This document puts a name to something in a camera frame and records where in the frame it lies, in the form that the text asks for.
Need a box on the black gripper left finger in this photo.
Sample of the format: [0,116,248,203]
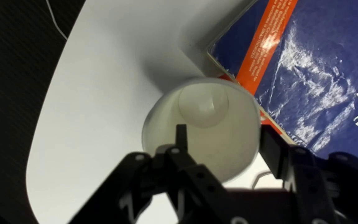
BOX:
[69,125,233,224]

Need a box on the white paper cup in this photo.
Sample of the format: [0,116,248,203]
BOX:
[142,79,262,182]

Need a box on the blue textbook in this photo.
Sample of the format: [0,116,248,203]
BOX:
[208,0,358,157]

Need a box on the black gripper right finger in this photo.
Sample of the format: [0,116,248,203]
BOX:
[259,126,358,224]

